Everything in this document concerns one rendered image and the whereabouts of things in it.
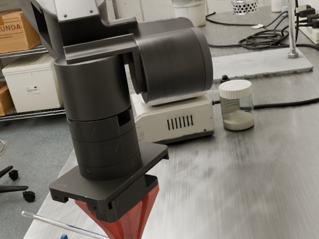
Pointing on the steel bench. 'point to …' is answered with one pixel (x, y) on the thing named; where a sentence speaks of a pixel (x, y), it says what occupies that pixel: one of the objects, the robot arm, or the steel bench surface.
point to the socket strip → (310, 32)
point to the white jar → (276, 5)
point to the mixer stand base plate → (259, 64)
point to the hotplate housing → (174, 120)
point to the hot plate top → (172, 98)
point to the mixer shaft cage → (244, 6)
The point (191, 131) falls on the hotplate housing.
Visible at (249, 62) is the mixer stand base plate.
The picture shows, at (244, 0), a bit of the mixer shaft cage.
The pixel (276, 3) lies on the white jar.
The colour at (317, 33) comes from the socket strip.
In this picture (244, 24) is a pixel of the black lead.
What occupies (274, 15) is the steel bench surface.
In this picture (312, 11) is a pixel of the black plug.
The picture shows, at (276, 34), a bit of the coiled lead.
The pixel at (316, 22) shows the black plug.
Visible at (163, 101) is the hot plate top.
